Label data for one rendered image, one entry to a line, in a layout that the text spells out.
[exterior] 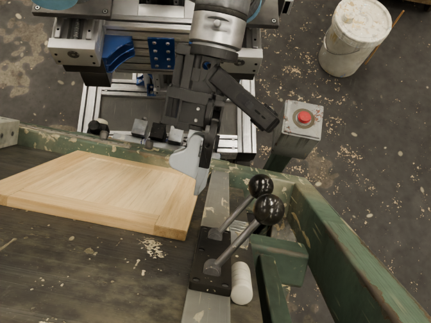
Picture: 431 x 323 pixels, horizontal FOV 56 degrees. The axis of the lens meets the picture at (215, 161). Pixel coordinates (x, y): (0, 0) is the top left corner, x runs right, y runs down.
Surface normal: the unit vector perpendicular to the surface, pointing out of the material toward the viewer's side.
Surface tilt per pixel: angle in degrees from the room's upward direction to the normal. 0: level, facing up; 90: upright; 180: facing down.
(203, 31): 40
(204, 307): 59
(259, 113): 32
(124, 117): 0
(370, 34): 0
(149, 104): 0
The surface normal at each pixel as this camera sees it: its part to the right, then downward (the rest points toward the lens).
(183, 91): -0.03, 0.17
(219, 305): 0.19, -0.97
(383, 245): 0.07, -0.35
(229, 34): 0.44, 0.24
